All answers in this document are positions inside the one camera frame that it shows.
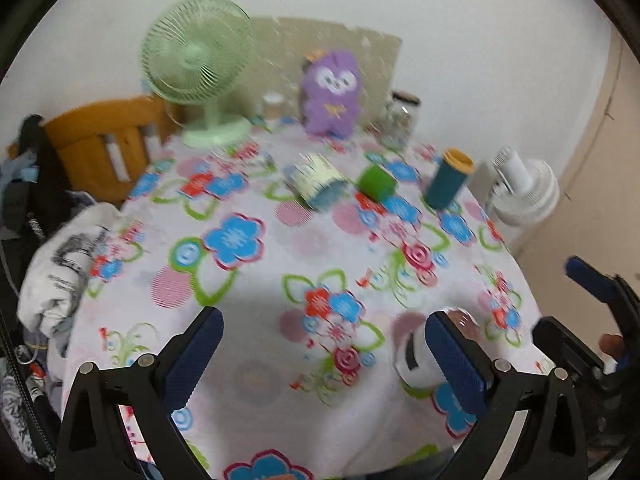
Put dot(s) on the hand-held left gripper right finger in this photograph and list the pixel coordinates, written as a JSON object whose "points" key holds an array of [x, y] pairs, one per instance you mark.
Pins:
{"points": [[452, 355]]}

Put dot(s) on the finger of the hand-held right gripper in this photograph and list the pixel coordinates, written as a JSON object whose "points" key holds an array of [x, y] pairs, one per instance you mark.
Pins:
{"points": [[590, 280], [562, 342]]}

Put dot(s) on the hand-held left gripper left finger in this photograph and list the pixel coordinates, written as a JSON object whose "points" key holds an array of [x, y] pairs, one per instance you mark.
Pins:
{"points": [[197, 347]]}

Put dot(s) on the white cup with black band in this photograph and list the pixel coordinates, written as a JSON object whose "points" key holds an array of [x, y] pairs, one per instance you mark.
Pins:
{"points": [[417, 360]]}

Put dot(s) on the teal cup with yellow rim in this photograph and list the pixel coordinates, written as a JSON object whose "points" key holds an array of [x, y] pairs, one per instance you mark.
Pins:
{"points": [[446, 182]]}

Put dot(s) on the green cup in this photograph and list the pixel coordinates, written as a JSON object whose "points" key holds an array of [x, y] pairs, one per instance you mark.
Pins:
{"points": [[376, 183]]}

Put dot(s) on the white patterned cup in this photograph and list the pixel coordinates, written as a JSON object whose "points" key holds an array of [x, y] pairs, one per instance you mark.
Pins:
{"points": [[315, 180]]}

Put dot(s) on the person's right hand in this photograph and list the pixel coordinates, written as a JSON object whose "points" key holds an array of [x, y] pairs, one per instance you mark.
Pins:
{"points": [[611, 344]]}

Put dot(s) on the white fan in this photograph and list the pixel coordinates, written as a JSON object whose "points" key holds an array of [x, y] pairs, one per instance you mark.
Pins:
{"points": [[525, 190]]}

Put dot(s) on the floral tablecloth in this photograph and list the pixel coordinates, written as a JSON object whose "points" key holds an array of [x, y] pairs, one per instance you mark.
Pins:
{"points": [[280, 260]]}

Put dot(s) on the white printed cloth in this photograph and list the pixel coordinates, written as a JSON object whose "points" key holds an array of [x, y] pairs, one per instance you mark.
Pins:
{"points": [[65, 270]]}

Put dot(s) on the dark patterned cloth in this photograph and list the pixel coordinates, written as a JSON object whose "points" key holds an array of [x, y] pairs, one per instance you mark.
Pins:
{"points": [[17, 410]]}

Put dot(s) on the dark clothing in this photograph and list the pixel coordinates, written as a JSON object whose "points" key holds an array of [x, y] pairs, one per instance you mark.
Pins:
{"points": [[30, 185]]}

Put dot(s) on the wooden chair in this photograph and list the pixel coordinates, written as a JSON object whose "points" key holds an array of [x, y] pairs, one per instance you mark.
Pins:
{"points": [[95, 135]]}

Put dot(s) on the glass jar with dark lid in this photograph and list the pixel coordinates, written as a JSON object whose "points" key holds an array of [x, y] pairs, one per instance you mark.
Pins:
{"points": [[398, 119]]}

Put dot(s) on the small jar with white lid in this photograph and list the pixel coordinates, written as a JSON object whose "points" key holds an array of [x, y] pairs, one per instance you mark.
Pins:
{"points": [[273, 106]]}

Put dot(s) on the purple owl plush toy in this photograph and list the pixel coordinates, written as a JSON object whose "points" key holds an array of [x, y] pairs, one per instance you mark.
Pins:
{"points": [[330, 92]]}

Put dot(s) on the green table fan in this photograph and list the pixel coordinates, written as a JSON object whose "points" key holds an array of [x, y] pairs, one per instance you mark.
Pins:
{"points": [[197, 60]]}

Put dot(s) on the beige board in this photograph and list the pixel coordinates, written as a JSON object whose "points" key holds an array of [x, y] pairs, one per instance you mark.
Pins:
{"points": [[280, 55]]}

